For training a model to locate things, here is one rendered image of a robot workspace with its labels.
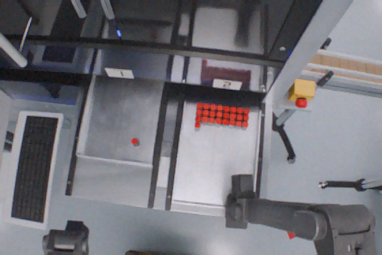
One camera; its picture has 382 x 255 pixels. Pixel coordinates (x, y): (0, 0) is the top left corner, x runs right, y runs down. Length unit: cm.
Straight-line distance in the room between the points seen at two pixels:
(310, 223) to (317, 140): 173
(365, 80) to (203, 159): 68
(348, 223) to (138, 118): 85
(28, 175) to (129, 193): 41
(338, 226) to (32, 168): 108
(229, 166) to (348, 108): 139
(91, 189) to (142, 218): 89
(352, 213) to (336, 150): 175
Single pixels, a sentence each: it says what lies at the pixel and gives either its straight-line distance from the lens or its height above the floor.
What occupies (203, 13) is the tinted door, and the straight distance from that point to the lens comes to 74.
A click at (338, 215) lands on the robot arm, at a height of 155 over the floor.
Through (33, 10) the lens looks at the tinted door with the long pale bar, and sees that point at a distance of 87.
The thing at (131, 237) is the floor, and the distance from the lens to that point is 202.
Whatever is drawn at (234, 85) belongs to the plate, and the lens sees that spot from 105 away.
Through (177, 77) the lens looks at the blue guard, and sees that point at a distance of 104.
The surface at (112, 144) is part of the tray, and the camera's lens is 116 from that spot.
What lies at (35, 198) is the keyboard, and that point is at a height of 83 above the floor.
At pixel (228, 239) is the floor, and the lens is 200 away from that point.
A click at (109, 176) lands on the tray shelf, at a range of 114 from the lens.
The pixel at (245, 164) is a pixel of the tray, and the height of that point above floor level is 88.
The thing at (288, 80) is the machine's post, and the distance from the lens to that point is 100.
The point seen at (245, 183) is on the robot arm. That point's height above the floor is 111.
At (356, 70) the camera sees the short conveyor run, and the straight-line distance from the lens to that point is 133.
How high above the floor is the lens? 198
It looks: 75 degrees down
